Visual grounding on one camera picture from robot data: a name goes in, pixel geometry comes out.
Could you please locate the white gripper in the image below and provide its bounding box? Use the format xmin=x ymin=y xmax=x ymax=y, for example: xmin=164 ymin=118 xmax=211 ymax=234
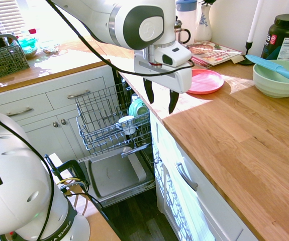
xmin=133 ymin=55 xmax=194 ymax=115

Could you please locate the coral pink round plate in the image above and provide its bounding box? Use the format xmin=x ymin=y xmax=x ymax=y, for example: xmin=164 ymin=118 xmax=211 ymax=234
xmin=186 ymin=69 xmax=225 ymax=95

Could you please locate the grey dishwasher door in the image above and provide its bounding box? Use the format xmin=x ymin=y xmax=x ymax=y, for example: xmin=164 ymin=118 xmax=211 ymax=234
xmin=78 ymin=147 xmax=157 ymax=205

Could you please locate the green ceramic bowl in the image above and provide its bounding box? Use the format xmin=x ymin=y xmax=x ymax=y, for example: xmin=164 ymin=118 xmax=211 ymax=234
xmin=128 ymin=98 xmax=149 ymax=124

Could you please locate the white mug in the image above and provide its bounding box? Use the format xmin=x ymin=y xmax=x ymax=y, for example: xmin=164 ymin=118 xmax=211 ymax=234
xmin=118 ymin=115 xmax=137 ymax=136

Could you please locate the glass French press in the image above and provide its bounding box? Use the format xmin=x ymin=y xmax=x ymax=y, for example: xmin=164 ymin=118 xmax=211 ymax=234
xmin=174 ymin=16 xmax=192 ymax=46

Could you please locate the red checked cookbook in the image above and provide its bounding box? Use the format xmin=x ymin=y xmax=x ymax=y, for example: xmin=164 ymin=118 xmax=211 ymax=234
xmin=186 ymin=40 xmax=244 ymax=70

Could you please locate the white blue-flowered vase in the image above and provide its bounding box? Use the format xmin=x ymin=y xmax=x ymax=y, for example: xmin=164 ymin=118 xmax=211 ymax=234
xmin=194 ymin=4 xmax=213 ymax=43

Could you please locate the white pitcher blue lid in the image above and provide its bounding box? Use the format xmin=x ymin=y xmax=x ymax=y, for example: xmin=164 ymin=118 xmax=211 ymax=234
xmin=175 ymin=0 xmax=198 ymax=44

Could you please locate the black candle holder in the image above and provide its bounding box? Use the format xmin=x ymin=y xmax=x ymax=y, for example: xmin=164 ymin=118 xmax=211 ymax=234
xmin=237 ymin=40 xmax=255 ymax=67

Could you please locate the pale green bowl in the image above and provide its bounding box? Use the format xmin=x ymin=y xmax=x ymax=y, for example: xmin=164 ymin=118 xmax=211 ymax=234
xmin=252 ymin=59 xmax=289 ymax=99

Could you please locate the blue clamp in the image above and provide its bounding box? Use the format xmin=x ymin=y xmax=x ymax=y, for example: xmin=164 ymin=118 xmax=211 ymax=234
xmin=44 ymin=154 xmax=87 ymax=183

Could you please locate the small glass dish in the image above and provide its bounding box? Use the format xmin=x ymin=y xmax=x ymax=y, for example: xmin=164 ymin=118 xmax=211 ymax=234
xmin=41 ymin=42 xmax=61 ymax=55

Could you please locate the white taper candle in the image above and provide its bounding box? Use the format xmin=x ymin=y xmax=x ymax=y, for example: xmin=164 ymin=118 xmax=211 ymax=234
xmin=247 ymin=0 xmax=265 ymax=43

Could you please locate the blue plastic knife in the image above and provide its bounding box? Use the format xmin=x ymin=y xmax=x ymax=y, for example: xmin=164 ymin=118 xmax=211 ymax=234
xmin=245 ymin=54 xmax=289 ymax=86

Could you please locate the black protein powder tub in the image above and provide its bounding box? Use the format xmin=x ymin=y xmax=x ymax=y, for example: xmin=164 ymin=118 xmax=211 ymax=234
xmin=260 ymin=14 xmax=289 ymax=63

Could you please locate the teal glass bowl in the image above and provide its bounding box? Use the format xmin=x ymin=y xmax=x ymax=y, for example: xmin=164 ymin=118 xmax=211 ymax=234
xmin=15 ymin=37 xmax=39 ymax=59

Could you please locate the grey cutlery basket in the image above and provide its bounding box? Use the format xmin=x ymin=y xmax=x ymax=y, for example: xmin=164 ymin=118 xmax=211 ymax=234
xmin=0 ymin=33 xmax=31 ymax=82

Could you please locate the grey wire dishwasher rack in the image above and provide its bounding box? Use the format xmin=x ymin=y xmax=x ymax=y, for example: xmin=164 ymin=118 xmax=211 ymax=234
xmin=74 ymin=82 xmax=153 ymax=156

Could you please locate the metal drawer handle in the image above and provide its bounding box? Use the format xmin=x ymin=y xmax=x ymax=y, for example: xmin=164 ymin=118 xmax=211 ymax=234
xmin=175 ymin=162 xmax=200 ymax=192
xmin=67 ymin=90 xmax=91 ymax=100
xmin=6 ymin=107 xmax=34 ymax=117

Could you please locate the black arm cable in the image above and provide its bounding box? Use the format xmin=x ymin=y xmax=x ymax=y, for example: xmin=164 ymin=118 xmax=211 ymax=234
xmin=0 ymin=0 xmax=196 ymax=239

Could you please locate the black table cable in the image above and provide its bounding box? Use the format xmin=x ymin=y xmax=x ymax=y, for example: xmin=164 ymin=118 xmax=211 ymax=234
xmin=56 ymin=175 xmax=105 ymax=219

